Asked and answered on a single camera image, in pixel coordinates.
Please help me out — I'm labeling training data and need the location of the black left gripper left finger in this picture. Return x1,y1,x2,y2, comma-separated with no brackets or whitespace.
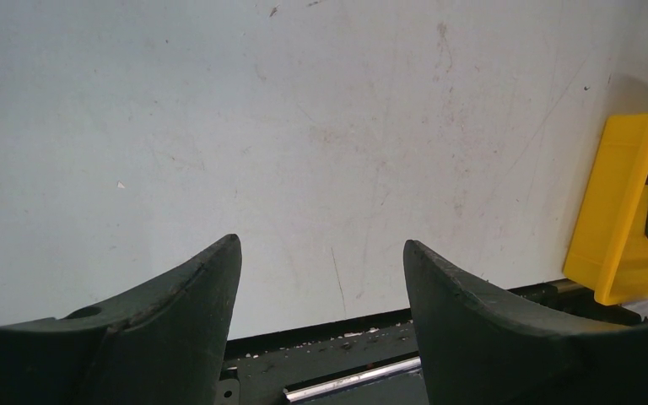
0,234,242,404

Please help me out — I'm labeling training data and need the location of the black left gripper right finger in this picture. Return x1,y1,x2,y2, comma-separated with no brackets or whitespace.
403,240,648,404

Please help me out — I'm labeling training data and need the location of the yellow plastic tray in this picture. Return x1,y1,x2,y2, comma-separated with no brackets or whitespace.
563,113,648,305

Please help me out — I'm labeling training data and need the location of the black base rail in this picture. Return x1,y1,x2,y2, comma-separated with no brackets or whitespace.
215,309,648,404

